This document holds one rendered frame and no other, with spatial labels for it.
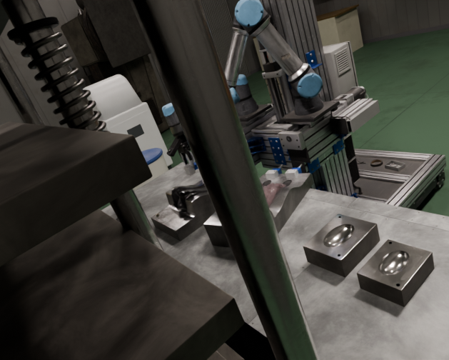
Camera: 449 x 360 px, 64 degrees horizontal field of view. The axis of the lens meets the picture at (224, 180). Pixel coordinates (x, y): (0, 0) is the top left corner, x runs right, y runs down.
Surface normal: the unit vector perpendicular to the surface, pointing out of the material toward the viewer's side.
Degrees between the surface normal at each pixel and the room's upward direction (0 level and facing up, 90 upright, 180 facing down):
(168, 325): 0
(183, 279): 0
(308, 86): 97
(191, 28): 90
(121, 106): 71
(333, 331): 0
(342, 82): 90
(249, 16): 83
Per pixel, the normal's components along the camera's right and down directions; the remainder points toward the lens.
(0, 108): 0.61, 0.13
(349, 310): -0.33, -0.86
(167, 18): -0.01, 0.42
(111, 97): 0.45, -0.14
